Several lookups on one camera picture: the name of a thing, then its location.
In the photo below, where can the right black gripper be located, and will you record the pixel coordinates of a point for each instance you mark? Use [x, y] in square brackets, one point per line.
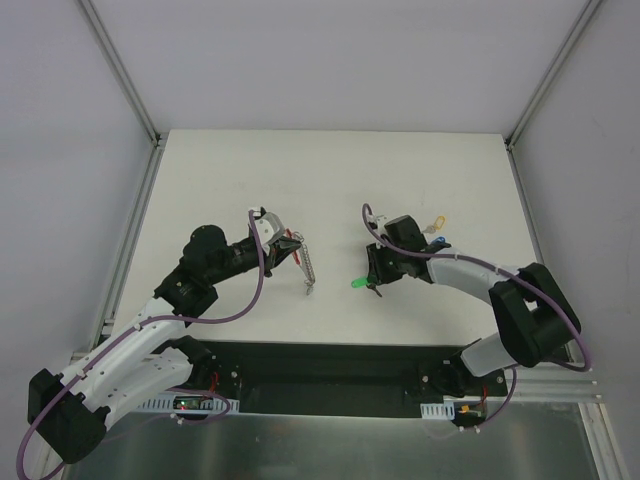
[376, 264]

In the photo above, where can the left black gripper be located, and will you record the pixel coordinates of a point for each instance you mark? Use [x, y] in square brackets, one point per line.
[272, 251]

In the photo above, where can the red handled metal keyring holder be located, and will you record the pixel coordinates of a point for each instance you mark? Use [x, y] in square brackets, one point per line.
[303, 260]

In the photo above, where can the green tagged key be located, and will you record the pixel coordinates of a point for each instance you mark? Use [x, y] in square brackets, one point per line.
[363, 282]

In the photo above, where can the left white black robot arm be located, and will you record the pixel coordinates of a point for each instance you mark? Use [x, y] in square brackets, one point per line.
[73, 410]

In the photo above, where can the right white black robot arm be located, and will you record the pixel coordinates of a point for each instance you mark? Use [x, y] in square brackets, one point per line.
[533, 317]

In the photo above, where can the yellow tagged key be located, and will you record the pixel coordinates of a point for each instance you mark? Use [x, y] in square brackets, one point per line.
[435, 226]

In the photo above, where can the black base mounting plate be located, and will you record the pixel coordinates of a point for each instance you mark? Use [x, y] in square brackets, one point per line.
[377, 381]

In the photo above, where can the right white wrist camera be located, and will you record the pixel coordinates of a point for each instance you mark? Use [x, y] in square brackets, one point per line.
[377, 222]

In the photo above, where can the right white cable duct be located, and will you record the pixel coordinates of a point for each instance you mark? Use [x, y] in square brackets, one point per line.
[444, 411]

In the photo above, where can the white cable duct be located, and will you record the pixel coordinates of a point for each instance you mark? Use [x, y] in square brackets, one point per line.
[444, 411]
[173, 402]

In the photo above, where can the left aluminium frame post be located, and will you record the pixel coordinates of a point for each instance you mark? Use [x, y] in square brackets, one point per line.
[119, 71]

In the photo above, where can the aluminium frame post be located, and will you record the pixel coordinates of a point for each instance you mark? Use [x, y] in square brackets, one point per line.
[119, 71]
[563, 54]

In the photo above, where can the left white cable duct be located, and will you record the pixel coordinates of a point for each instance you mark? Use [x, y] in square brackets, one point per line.
[173, 402]

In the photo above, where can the right aluminium frame post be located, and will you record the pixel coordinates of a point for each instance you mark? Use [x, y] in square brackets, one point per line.
[563, 54]

